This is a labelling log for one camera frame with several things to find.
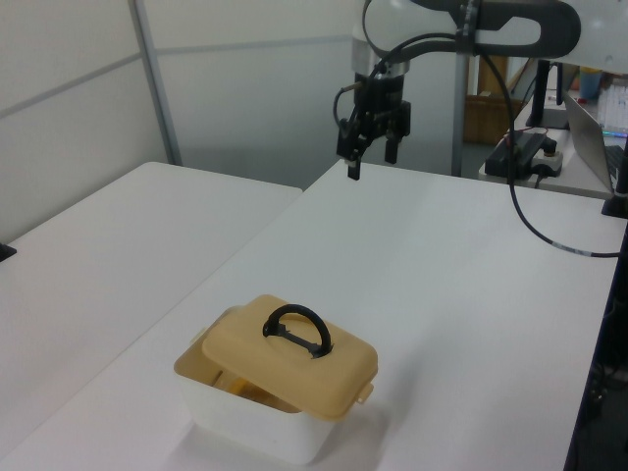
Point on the white power adapter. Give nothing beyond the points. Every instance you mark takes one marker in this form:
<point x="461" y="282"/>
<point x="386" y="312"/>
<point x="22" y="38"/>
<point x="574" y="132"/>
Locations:
<point x="548" y="162"/>

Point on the black table frame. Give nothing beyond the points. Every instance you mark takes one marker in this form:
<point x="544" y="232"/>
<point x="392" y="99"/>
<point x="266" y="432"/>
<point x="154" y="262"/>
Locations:
<point x="596" y="392"/>

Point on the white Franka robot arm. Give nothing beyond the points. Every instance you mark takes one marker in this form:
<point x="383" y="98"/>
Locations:
<point x="510" y="30"/>

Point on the grey laptop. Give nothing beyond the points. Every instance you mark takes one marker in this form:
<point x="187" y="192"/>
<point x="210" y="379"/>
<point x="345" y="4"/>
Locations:
<point x="584" y="132"/>

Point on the white plastic tool case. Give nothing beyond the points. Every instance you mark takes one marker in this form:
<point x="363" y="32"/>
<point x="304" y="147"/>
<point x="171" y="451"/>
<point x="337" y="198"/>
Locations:
<point x="245" y="432"/>

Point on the blue green cup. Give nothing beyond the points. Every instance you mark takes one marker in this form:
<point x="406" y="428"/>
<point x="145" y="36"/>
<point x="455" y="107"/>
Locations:
<point x="590" y="83"/>

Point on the black monitor stand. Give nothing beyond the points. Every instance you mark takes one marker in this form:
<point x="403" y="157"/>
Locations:
<point x="539" y="88"/>

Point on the grey desk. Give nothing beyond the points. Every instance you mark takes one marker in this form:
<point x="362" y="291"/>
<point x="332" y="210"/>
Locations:
<point x="569" y="187"/>

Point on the grey partition post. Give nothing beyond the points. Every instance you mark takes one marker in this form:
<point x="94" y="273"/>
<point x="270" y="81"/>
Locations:
<point x="157" y="83"/>

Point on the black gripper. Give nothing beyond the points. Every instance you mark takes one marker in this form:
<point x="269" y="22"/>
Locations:
<point x="380" y="93"/>

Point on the black electronics box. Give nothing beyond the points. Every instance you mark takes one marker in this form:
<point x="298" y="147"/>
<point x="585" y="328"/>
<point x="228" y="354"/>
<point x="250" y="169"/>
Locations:
<point x="505" y="157"/>

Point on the grey metal column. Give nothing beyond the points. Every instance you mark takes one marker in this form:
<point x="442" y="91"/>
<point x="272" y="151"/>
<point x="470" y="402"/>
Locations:
<point x="463" y="122"/>

